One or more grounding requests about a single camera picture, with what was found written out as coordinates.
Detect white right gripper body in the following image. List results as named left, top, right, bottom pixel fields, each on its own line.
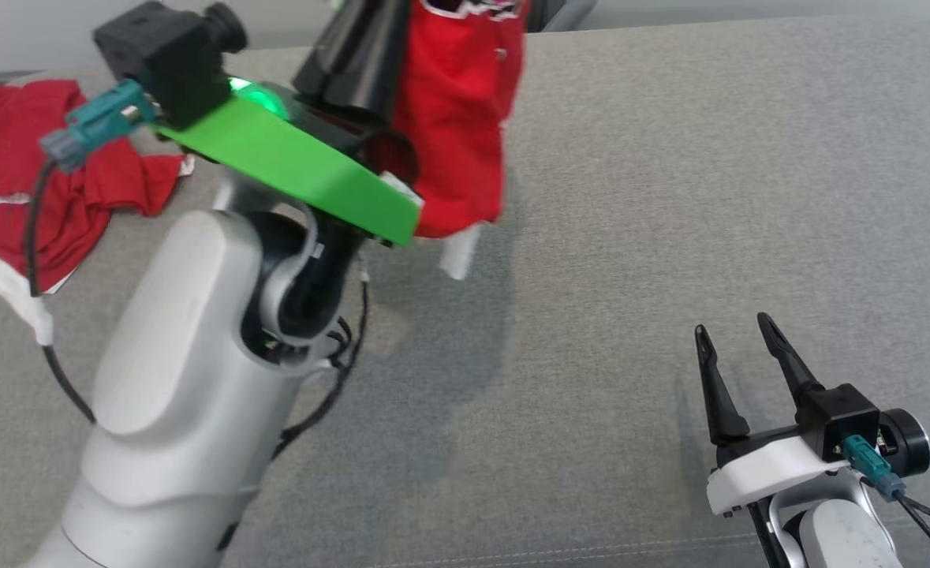
left=705, top=424, right=852, bottom=518

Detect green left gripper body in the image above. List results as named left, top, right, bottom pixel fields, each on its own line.
left=153, top=75, right=426, bottom=247

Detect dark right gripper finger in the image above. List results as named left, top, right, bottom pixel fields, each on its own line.
left=695, top=325, right=751, bottom=446
left=756, top=312, right=825, bottom=408

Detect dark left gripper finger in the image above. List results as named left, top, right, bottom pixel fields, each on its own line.
left=291, top=0, right=372, bottom=102
left=331, top=0, right=415, bottom=125

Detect red basketball jersey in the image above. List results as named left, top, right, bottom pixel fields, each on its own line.
left=370, top=0, right=530, bottom=282

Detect red shorts with white stripe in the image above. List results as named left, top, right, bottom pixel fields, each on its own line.
left=0, top=79, right=196, bottom=294

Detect grey fabric sofa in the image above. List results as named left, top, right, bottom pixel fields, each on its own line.
left=0, top=16, right=930, bottom=568

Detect black cable with teal plug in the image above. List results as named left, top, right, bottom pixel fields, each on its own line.
left=25, top=79, right=158, bottom=425
left=842, top=435, right=930, bottom=568

